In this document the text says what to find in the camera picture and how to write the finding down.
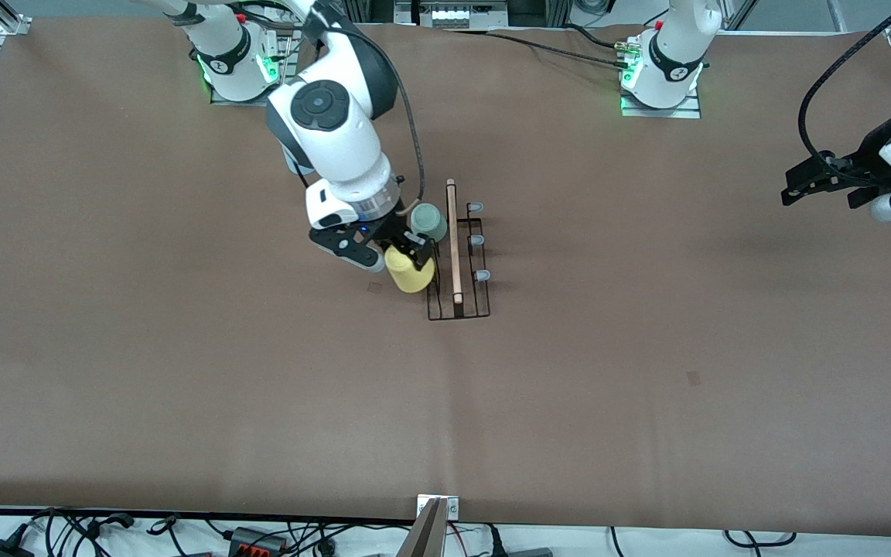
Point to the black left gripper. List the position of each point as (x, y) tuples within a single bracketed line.
[(868, 157)]

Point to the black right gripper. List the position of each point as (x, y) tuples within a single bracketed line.
[(393, 227)]

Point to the mint green plastic cup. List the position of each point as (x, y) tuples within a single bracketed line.
[(430, 223)]

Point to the yellow plastic cup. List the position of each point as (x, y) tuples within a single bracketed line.
[(413, 280)]

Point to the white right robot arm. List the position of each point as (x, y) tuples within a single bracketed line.
[(329, 124)]

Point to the white power strip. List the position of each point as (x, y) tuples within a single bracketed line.
[(461, 15)]

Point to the orange black connector block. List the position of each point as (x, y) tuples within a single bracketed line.
[(258, 540)]

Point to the black power adapter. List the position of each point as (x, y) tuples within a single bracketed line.
[(1, 549)]

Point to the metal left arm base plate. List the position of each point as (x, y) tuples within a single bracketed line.
[(662, 113)]

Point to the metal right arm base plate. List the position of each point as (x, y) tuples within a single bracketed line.
[(252, 101)]

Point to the silver camera mount bracket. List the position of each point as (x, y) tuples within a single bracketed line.
[(438, 510)]

